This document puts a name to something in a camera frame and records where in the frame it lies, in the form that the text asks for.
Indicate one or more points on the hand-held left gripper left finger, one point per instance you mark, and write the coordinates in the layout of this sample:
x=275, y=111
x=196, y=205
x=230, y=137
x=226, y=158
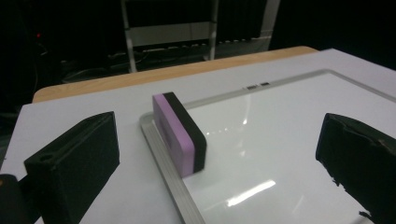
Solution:
x=74, y=161

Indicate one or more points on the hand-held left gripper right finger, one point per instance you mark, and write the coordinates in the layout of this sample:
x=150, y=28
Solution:
x=358, y=161

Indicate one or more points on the silver framed whiteboard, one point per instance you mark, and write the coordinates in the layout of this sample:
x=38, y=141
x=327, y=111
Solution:
x=280, y=149

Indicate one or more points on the purple and black eraser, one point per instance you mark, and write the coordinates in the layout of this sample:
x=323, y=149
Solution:
x=183, y=137

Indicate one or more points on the white table cover sheet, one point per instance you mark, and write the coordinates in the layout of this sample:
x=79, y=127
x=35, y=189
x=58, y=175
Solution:
x=130, y=102

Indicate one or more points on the dark equipment rack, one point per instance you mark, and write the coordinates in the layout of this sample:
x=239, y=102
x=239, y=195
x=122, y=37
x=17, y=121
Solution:
x=37, y=46

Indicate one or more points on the white metal stand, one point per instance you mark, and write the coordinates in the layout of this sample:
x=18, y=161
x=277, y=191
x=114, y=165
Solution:
x=169, y=32

